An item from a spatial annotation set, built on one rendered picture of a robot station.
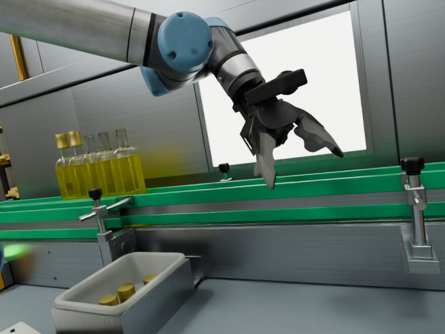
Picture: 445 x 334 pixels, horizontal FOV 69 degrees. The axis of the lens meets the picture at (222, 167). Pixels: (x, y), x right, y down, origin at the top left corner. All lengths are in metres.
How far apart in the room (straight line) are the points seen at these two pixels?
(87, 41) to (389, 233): 0.58
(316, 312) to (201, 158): 0.51
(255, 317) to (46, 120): 1.05
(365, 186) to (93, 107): 0.86
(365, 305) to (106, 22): 0.61
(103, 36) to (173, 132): 0.53
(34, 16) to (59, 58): 0.82
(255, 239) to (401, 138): 0.41
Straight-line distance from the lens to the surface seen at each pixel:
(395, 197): 0.67
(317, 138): 0.57
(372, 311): 0.65
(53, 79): 1.30
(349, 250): 0.68
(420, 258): 0.57
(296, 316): 0.64
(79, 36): 0.49
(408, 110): 0.84
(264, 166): 0.49
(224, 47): 0.61
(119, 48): 0.48
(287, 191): 0.68
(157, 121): 0.99
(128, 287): 0.72
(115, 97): 1.09
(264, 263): 0.73
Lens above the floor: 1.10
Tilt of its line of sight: 7 degrees down
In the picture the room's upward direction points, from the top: 10 degrees counter-clockwise
